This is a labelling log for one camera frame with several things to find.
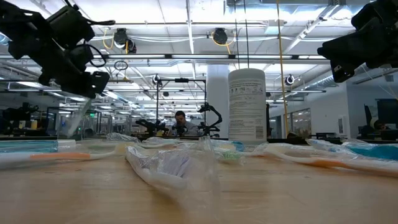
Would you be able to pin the orange white toothbrush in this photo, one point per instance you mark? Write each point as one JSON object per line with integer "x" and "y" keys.
{"x": 59, "y": 156}
{"x": 329, "y": 163}

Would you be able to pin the teal box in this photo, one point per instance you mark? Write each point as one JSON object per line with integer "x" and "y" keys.
{"x": 376, "y": 152}

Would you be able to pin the purple white toothbrush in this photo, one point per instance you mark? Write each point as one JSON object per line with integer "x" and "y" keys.
{"x": 168, "y": 168}

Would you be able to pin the green white toothbrush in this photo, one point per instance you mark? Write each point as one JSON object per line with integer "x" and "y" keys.
{"x": 230, "y": 155}

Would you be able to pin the black background robot arm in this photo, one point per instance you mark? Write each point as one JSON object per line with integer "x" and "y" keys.
{"x": 150, "y": 124}
{"x": 214, "y": 112}

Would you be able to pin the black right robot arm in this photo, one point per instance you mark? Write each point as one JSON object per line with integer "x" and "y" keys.
{"x": 379, "y": 18}

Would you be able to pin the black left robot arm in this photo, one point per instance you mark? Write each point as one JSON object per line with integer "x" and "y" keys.
{"x": 21, "y": 34}

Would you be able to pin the yellow container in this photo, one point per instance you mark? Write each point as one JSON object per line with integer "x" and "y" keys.
{"x": 34, "y": 124}

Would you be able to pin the black background equipment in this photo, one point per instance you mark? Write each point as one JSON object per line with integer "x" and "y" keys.
{"x": 18, "y": 115}

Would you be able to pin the black monitor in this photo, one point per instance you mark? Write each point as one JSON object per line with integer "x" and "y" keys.
{"x": 388, "y": 112}

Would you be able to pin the person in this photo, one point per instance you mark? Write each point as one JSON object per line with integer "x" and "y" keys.
{"x": 183, "y": 127}
{"x": 379, "y": 125}

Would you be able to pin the white wipes canister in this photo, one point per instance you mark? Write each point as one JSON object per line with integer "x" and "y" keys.
{"x": 247, "y": 105}

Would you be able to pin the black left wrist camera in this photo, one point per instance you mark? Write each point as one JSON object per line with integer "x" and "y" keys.
{"x": 100, "y": 82}

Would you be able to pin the black background station frame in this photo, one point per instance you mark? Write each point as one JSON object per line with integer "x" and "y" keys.
{"x": 182, "y": 80}

